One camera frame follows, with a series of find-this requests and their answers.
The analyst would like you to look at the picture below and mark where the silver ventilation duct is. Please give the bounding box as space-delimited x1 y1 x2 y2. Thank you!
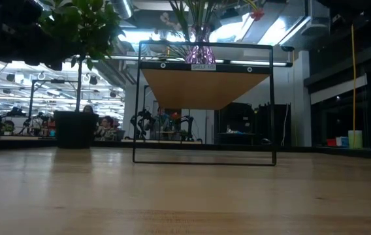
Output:
240 0 330 46

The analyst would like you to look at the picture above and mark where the pink blossom spray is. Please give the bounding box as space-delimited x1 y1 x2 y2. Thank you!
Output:
158 0 195 61

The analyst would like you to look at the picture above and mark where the yellow cable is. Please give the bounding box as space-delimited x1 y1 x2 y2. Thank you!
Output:
349 24 359 148

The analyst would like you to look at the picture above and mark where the red blossom spray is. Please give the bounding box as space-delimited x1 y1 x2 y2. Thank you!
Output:
191 0 266 33

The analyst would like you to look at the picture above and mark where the thin white cord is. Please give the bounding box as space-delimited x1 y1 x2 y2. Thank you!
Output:
280 104 290 147

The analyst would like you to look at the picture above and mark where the black background stand frame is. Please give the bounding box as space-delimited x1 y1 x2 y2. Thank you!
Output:
27 78 79 136

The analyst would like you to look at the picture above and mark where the purple glass vase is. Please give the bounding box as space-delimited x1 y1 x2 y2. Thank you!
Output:
184 23 216 65

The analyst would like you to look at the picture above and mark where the wooden shelf with black frame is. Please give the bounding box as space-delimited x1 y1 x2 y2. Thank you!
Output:
133 40 294 166

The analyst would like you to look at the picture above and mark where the white and blue box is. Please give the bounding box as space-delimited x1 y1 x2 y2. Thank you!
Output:
335 136 350 148

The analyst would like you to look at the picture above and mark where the pale green cylinder container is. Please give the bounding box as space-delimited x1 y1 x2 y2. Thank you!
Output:
347 130 364 149

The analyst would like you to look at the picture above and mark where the potted green plant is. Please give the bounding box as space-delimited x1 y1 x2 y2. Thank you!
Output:
38 0 127 149

